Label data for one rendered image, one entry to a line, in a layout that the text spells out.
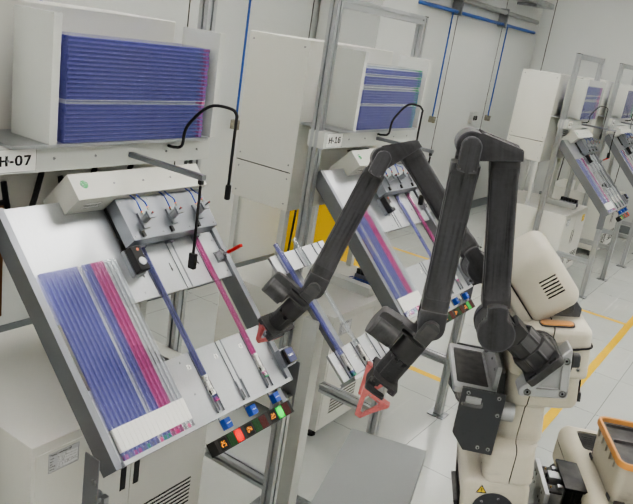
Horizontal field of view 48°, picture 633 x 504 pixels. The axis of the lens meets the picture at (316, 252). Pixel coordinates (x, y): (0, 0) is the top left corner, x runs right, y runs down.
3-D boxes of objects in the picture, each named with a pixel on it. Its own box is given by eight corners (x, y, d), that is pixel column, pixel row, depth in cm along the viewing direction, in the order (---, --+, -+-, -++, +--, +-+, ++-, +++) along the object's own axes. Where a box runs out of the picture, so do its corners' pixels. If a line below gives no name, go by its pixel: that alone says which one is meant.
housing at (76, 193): (182, 206, 236) (207, 184, 228) (54, 226, 196) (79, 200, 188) (171, 185, 237) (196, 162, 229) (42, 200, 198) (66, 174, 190)
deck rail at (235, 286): (280, 386, 227) (293, 379, 223) (276, 388, 225) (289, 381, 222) (182, 193, 238) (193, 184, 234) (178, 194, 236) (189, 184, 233)
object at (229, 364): (280, 381, 224) (287, 378, 222) (113, 467, 171) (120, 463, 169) (253, 328, 227) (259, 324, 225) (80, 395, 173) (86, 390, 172)
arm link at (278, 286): (323, 289, 186) (323, 283, 194) (291, 259, 184) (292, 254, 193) (292, 322, 187) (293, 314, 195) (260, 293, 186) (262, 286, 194)
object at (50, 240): (223, 281, 231) (232, 274, 228) (45, 333, 178) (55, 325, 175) (178, 194, 236) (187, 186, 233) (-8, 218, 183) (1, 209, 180)
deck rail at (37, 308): (109, 474, 172) (123, 467, 168) (103, 478, 170) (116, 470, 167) (-8, 219, 183) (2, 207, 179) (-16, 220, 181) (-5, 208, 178)
